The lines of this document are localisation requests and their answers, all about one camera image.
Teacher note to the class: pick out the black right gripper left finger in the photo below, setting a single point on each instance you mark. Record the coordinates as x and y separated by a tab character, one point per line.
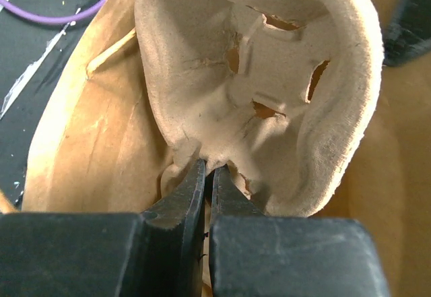
172	252

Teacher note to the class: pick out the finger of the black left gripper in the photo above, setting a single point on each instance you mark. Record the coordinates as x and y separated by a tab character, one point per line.
407	37

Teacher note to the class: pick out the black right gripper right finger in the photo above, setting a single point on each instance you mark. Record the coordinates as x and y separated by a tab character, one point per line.
226	200

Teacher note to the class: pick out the brown green paper bag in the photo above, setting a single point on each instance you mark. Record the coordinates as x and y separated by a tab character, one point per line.
95	165

